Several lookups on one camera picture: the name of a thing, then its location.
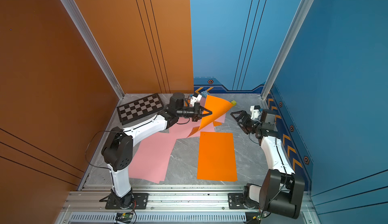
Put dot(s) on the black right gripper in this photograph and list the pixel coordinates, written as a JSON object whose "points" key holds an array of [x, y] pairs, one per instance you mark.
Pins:
{"points": [[243, 114]]}

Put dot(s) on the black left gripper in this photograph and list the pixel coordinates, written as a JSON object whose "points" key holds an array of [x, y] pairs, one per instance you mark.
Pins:
{"points": [[197, 112]]}

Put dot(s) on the orange paper front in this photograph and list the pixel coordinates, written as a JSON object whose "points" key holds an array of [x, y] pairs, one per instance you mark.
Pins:
{"points": [[216, 160]]}

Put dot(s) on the large curved pink paper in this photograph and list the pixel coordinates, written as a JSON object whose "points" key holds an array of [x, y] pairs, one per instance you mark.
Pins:
{"points": [[152, 157]]}

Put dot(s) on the orange curved paper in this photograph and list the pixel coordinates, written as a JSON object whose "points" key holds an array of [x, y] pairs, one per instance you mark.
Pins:
{"points": [[219, 108]]}

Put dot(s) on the pink paper underneath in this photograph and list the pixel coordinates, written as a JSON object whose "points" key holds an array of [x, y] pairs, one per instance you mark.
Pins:
{"points": [[182, 131]]}

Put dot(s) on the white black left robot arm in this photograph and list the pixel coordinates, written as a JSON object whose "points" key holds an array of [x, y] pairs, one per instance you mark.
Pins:
{"points": [[118, 148]]}

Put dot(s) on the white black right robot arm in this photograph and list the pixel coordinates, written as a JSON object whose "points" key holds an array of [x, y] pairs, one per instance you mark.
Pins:
{"points": [[282, 190]]}

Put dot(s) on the small blue toy box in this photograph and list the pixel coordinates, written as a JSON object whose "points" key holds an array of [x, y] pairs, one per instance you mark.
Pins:
{"points": [[204, 94]]}

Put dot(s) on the black grey chessboard case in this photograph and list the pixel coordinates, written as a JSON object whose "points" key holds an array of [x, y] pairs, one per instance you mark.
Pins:
{"points": [[139, 108]]}

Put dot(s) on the right green circuit board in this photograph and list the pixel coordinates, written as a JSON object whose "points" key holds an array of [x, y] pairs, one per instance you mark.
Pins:
{"points": [[255, 217]]}

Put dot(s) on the green circuit board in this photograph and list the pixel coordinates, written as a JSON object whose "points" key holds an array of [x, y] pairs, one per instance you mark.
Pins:
{"points": [[125, 218], [255, 217]]}

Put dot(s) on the left green circuit board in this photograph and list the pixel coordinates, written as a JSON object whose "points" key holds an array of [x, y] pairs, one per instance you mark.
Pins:
{"points": [[125, 218]]}

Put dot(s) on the ventilation grille strip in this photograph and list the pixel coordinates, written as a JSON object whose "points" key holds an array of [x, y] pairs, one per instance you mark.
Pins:
{"points": [[110, 217]]}

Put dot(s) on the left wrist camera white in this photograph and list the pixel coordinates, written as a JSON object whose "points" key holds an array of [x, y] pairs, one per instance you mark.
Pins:
{"points": [[195, 98]]}

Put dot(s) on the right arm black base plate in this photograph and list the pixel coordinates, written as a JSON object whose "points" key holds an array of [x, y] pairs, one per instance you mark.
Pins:
{"points": [[241, 201]]}

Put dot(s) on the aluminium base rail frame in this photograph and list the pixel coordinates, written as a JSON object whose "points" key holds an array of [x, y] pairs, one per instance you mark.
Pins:
{"points": [[175, 198]]}

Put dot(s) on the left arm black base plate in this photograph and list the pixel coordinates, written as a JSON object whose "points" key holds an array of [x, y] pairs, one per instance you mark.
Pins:
{"points": [[136, 201]]}

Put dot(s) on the right aluminium corner post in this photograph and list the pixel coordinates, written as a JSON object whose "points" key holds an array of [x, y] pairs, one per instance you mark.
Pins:
{"points": [[287, 44]]}

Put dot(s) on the aluminium corner post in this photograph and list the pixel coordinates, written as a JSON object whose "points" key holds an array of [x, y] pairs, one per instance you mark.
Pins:
{"points": [[79, 21], [287, 44]]}

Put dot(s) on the left aluminium corner post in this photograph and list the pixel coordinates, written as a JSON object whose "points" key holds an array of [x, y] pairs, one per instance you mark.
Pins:
{"points": [[79, 21]]}

